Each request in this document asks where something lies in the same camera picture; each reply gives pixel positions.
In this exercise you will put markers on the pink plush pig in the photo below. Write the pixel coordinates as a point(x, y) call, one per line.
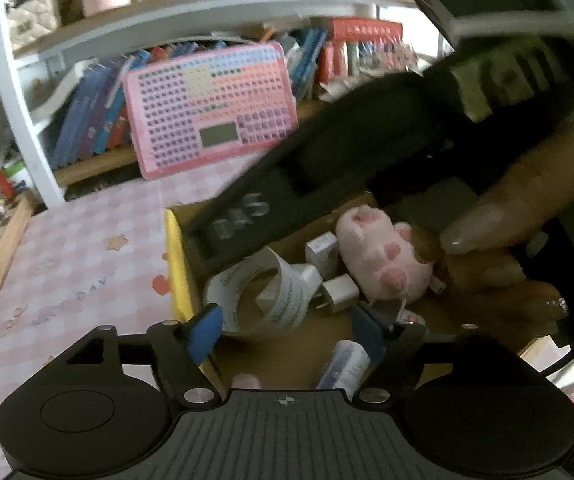
point(382, 255)

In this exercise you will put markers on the small white red box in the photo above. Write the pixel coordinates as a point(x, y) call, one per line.
point(322, 252)

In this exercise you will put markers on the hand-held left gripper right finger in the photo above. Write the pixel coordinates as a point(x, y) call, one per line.
point(372, 332)

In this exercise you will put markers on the white bookshelf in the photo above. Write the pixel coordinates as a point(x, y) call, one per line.
point(22, 125)

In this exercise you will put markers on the green white small box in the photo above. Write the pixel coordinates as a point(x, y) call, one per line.
point(17, 170)

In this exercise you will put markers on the wooden chess box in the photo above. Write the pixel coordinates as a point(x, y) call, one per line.
point(4, 255)

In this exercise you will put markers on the red boxed book set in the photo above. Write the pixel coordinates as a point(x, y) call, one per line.
point(362, 45)

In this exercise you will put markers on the small white bottle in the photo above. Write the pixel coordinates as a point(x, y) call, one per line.
point(347, 365)

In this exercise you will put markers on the white cube charger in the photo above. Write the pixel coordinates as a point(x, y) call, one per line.
point(341, 294)

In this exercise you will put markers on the yellow cardboard box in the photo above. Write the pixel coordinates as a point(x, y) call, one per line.
point(287, 355)

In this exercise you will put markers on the white label tape roll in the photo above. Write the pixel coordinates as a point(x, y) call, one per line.
point(277, 305)

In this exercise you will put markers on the person's right hand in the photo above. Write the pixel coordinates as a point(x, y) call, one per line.
point(527, 200)

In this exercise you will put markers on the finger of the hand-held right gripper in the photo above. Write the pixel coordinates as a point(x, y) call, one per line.
point(277, 195)

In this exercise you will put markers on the row of blue books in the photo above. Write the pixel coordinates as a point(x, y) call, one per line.
point(87, 110)

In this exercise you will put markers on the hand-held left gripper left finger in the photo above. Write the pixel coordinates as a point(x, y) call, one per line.
point(207, 332)

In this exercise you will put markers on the white quilted handbag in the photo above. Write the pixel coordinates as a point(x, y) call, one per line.
point(32, 15)

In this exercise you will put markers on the pink learning tablet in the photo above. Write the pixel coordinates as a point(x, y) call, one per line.
point(207, 110)

